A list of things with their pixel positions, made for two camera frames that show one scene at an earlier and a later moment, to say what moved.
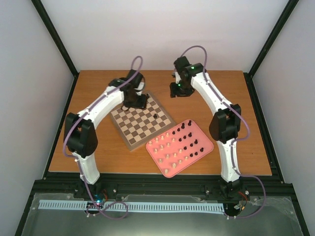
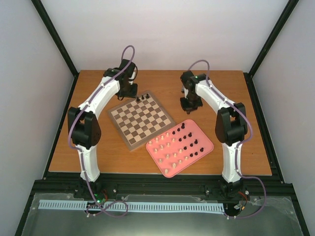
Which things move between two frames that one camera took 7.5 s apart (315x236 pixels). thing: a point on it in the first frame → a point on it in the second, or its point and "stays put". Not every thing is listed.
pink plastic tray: [177, 149] stays put
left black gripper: [142, 105] → [132, 94]
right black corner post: [248, 76] stays put
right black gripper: [173, 92] → [188, 108]
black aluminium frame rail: [58, 185] stays put
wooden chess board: [138, 126] stays put
